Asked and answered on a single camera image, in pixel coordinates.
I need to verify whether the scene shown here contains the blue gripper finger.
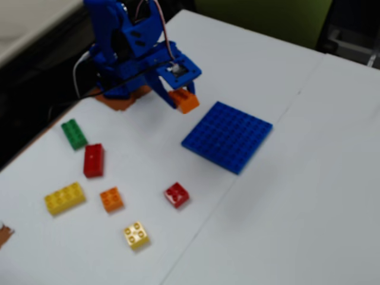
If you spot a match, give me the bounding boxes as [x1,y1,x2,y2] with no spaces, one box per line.
[182,80,197,96]
[144,74,179,110]

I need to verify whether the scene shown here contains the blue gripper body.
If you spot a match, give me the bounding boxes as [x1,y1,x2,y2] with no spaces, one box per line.
[142,41,186,81]

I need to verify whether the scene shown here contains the orange 2x4 block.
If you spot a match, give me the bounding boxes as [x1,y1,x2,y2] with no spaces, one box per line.
[168,88,201,115]

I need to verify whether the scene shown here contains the red 2x4 block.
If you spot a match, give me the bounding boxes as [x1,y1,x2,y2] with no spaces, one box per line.
[83,143,105,179]

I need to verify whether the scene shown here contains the green 2x4 block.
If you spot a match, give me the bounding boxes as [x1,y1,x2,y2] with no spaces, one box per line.
[61,119,89,151]

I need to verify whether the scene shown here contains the red 2x2 block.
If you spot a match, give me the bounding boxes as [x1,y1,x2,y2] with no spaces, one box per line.
[163,182,191,210]

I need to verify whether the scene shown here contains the orange 2x2 block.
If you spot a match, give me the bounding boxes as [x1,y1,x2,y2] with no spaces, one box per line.
[99,186,125,214]

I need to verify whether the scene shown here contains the yellow 2x4 block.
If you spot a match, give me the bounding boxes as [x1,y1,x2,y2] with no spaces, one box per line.
[43,182,87,217]

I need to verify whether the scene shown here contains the yellow 2x2 block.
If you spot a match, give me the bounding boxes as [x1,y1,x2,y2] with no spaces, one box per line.
[123,221,151,251]

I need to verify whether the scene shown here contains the blue 8x8 plate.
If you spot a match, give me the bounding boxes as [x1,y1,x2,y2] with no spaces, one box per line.
[180,101,274,176]

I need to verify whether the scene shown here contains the green chair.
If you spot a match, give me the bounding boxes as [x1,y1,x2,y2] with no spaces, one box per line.
[194,0,333,55]

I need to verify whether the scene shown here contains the white background desk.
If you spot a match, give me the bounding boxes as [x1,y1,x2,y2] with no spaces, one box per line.
[0,0,90,69]

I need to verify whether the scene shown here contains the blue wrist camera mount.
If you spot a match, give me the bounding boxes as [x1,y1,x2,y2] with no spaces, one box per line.
[156,55,203,90]

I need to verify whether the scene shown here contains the red white servo wire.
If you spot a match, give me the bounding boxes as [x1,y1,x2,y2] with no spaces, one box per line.
[135,0,179,64]

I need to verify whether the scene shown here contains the black camera cable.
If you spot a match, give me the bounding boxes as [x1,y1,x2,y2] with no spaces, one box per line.
[47,61,176,120]

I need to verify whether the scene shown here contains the white power cable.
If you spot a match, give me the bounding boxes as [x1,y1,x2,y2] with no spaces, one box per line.
[73,52,91,99]

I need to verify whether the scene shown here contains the metal chair frame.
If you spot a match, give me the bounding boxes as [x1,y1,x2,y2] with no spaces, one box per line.
[322,29,380,69]

